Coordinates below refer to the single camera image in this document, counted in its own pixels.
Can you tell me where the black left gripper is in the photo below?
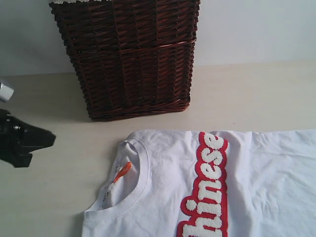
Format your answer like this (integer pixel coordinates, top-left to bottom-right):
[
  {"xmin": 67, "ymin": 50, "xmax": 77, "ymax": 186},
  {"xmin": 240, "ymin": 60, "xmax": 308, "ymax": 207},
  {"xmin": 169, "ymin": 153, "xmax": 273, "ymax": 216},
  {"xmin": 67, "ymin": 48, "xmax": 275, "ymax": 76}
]
[{"xmin": 0, "ymin": 109, "xmax": 56, "ymax": 168}]

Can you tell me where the white shirt with red trim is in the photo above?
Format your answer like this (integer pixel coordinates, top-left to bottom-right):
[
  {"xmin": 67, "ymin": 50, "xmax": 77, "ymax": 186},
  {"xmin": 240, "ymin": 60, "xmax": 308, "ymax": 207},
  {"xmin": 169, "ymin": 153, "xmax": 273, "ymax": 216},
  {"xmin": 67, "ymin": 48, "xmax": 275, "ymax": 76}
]
[{"xmin": 82, "ymin": 130, "xmax": 316, "ymax": 237}]

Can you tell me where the dark brown wicker basket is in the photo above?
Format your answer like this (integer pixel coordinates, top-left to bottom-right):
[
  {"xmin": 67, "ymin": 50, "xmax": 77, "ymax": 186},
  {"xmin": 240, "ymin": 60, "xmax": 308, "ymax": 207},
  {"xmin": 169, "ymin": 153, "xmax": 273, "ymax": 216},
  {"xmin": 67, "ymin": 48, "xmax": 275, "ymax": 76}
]
[{"xmin": 49, "ymin": 0, "xmax": 200, "ymax": 121}]

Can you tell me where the orange shirt neck tag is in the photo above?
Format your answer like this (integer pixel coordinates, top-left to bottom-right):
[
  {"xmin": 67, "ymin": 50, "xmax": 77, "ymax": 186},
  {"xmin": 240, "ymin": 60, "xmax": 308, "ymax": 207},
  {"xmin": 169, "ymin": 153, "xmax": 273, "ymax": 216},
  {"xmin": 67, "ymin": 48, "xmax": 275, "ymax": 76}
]
[{"xmin": 114, "ymin": 162, "xmax": 132, "ymax": 183}]

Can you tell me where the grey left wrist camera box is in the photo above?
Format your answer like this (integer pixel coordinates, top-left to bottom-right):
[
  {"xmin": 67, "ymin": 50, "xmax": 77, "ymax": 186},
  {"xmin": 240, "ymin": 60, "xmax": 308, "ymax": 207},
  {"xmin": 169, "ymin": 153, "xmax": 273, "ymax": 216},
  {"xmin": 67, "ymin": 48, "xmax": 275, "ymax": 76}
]
[{"xmin": 0, "ymin": 79, "xmax": 14, "ymax": 103}]

